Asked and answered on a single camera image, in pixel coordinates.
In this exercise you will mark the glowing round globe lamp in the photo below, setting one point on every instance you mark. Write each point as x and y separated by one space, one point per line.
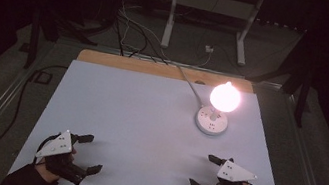
225 97

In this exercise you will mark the white metal stand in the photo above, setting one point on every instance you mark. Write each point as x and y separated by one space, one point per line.
214 4

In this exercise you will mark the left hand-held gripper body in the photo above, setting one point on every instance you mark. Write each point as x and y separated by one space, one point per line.
57 145

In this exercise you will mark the wooden table board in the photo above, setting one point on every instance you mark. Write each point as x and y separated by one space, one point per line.
143 66

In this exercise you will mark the black metal stand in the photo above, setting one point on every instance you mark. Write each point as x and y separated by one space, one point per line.
34 40
302 95

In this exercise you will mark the white plug adapter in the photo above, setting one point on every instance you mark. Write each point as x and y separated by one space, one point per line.
209 49

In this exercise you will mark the person's left hand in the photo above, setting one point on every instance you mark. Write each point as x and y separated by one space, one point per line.
49 174

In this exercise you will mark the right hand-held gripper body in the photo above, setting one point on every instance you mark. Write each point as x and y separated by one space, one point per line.
233 173

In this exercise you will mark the round white power socket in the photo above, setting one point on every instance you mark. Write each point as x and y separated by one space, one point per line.
206 124

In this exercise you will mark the grey table mat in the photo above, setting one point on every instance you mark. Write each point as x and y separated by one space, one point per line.
133 127

